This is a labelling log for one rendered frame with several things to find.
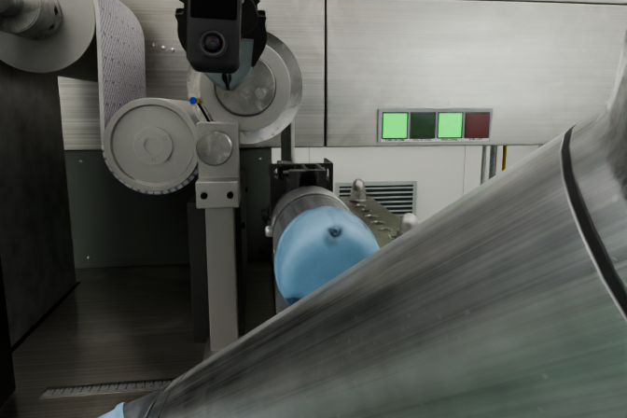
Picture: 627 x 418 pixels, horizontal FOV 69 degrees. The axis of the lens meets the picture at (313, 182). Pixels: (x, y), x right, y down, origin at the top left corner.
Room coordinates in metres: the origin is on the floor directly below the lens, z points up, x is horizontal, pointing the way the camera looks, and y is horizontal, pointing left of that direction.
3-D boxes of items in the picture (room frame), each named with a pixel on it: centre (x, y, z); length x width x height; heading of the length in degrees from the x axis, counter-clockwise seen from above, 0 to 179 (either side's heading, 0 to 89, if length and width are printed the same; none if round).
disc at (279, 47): (0.61, 0.09, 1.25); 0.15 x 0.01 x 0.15; 97
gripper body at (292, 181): (0.50, 0.01, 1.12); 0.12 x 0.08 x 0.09; 7
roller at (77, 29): (0.70, 0.35, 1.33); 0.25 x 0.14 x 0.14; 7
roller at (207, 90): (0.72, 0.10, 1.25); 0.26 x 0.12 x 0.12; 7
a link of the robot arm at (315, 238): (0.34, -0.01, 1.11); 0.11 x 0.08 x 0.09; 7
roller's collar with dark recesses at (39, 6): (0.55, 0.33, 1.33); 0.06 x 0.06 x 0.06; 7
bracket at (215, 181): (0.56, 0.12, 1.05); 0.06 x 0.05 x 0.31; 7
